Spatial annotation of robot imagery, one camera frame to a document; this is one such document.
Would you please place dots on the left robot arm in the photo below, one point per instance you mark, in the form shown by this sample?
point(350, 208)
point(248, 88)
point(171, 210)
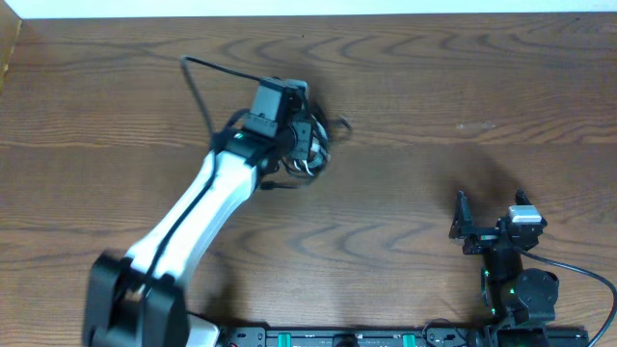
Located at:
point(139, 299)

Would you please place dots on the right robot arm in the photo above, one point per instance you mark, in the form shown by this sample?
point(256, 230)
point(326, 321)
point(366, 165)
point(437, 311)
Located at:
point(521, 300)

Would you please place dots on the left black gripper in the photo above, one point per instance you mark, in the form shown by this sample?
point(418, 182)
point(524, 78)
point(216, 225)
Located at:
point(303, 133)

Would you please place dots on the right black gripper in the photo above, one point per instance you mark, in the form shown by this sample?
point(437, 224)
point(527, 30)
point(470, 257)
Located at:
point(487, 232)

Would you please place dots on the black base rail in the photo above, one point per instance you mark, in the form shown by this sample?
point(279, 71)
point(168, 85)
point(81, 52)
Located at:
point(434, 335)

